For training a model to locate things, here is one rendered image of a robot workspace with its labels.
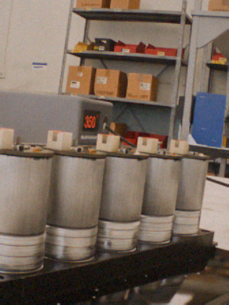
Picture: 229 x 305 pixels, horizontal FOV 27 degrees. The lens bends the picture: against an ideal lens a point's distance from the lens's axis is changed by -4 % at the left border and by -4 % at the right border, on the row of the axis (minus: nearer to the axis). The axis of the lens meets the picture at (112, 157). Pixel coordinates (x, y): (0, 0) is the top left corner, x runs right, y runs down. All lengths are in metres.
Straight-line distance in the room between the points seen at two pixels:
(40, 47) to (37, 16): 0.39
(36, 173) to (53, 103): 0.43
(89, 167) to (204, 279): 0.08
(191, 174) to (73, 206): 0.08
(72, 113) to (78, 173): 0.40
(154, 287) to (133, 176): 0.05
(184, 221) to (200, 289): 0.06
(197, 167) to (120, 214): 0.06
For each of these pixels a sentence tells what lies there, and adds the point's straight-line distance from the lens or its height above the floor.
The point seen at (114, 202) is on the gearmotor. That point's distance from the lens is 0.20.
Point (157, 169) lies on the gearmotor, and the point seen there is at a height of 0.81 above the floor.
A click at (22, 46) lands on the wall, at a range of 5.68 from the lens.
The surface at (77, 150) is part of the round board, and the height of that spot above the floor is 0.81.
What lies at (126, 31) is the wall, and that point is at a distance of 5.14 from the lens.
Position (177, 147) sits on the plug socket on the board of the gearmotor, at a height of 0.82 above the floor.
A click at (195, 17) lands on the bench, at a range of 2.21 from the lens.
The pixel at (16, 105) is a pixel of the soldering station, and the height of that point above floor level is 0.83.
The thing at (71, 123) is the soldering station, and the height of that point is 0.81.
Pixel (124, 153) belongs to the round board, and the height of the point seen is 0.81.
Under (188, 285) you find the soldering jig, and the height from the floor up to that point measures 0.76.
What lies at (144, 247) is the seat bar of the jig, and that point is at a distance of 0.21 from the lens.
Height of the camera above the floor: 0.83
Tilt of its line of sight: 5 degrees down
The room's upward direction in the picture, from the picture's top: 7 degrees clockwise
